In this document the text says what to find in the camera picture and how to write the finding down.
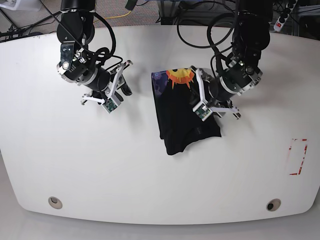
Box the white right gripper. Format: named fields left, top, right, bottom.
left=79, top=60, right=133, bottom=106

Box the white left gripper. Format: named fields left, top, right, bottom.
left=191, top=66, right=241, bottom=120

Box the black T-shirt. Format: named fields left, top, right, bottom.
left=151, top=68, right=222, bottom=156

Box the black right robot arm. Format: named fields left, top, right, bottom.
left=56, top=0, right=132, bottom=113

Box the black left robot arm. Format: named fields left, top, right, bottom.
left=191, top=0, right=273, bottom=121

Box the red tape marking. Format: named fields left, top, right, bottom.
left=286, top=138, right=308, bottom=176

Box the right table grommet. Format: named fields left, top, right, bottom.
left=266, top=198, right=282, bottom=212

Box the table grommet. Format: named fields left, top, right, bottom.
left=48, top=196, right=63, bottom=210
left=266, top=198, right=282, bottom=212

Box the white power strip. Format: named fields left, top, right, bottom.
left=273, top=0, right=298, bottom=32

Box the left table grommet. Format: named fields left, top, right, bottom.
left=48, top=196, right=63, bottom=210

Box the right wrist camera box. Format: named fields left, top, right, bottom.
left=101, top=98, right=118, bottom=114

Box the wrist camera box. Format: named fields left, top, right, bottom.
left=192, top=102, right=213, bottom=122
left=101, top=98, right=118, bottom=114

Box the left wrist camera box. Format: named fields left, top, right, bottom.
left=192, top=102, right=213, bottom=122

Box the yellow cable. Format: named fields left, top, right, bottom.
left=104, top=9, right=132, bottom=21

